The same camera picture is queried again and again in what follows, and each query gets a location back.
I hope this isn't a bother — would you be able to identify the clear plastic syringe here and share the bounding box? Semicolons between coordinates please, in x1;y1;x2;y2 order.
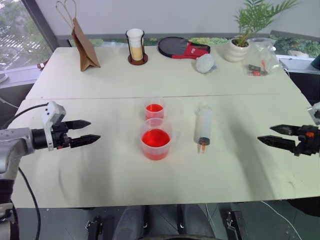
194;104;215;155

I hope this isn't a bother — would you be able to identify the small clear plastic cup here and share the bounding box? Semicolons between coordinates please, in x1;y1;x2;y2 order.
144;96;166;121

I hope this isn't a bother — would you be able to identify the black red paddle case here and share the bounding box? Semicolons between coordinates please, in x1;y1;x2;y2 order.
157;36;211;61

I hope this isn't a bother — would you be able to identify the large clear measuring cup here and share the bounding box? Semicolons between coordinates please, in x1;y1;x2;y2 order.
138;117;182;162

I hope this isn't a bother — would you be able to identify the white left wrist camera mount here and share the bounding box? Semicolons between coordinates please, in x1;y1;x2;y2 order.
40;100;67;152

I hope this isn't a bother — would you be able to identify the brown paper bag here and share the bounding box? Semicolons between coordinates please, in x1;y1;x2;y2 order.
55;0;101;73

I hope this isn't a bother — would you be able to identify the clear plastic bag with parts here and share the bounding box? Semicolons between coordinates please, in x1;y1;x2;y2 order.
242;37;283;77

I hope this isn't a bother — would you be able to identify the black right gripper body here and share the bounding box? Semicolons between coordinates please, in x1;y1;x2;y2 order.
293;124;320;158

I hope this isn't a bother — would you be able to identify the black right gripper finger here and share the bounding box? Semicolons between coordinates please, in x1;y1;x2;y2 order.
270;124;304;137
257;135;300;154

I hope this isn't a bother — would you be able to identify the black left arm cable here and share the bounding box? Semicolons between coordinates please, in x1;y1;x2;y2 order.
0;101;49;240

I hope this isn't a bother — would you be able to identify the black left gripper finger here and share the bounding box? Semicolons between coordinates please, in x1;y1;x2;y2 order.
69;134;102;149
66;119;92;130

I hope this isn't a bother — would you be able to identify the black table leg bracket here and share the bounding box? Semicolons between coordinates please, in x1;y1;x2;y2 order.
224;210;244;240
84;215;104;240

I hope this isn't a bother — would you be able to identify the paper cup stack holder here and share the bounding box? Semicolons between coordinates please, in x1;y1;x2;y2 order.
126;28;149;66

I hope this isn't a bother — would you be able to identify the white potted green plant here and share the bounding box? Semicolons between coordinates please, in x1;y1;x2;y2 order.
223;0;301;63

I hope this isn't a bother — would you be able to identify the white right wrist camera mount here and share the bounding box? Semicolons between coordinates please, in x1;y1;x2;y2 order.
307;101;320;126

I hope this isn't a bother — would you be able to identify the white floor cable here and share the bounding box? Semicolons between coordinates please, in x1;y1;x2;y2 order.
204;199;302;240

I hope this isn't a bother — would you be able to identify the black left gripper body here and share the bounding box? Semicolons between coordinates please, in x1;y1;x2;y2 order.
50;120;72;151

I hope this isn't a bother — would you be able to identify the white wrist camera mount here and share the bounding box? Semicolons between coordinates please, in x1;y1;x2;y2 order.
307;101;320;126
40;100;67;152

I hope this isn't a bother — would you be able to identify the dark rounded robot leg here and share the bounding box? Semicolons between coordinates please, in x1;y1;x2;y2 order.
112;205;150;240
177;203;216;240

